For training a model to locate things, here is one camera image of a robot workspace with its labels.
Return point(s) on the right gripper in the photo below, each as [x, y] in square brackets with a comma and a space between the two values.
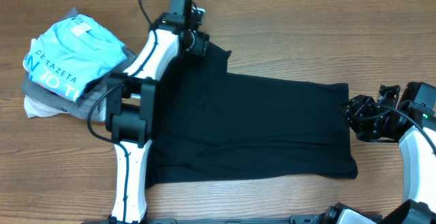
[358, 106]

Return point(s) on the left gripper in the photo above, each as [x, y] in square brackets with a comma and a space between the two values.
[200, 42]

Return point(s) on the black t-shirt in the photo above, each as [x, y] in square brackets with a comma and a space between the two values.
[214, 125]

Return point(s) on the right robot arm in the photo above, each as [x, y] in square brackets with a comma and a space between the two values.
[407, 118]

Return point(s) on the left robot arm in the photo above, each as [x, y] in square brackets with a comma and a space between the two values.
[131, 102]

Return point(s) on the light blue folded t-shirt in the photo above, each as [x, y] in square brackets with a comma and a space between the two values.
[71, 54]

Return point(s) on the white folded garment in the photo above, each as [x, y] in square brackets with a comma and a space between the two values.
[39, 101]

